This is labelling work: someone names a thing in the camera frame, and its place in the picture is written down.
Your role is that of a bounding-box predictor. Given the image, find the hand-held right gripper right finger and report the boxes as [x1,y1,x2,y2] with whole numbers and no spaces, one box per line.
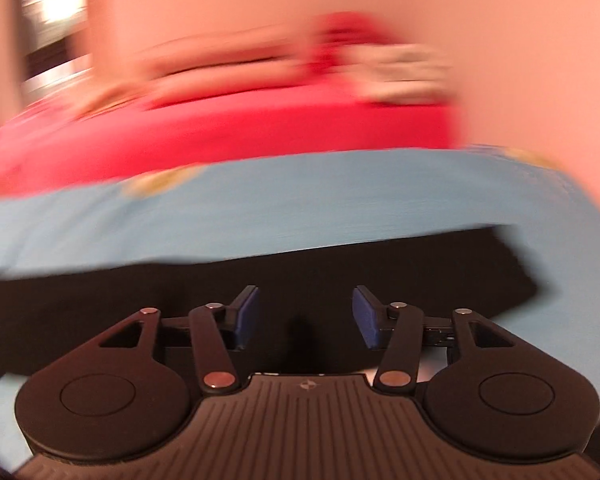
[352,285,514,399]

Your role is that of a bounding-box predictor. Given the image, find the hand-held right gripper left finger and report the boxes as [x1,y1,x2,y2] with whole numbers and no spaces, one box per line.
[97,285,259,394]

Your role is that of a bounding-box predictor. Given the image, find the black pants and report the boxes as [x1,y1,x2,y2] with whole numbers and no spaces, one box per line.
[0,225,556,377]

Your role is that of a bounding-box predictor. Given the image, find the light blue bedsheet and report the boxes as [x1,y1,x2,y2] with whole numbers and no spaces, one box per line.
[0,144,600,466]

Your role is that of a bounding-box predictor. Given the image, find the red blanket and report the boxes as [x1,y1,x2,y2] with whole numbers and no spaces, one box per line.
[0,77,462,197]

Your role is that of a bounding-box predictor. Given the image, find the pink pillow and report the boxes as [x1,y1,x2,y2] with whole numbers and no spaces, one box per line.
[140,35,326,108]

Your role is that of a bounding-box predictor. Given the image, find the red cloth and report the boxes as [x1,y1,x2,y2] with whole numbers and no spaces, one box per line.
[317,11,398,98]

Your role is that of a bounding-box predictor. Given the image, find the window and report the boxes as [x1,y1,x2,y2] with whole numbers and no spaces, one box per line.
[19,0,90,83]

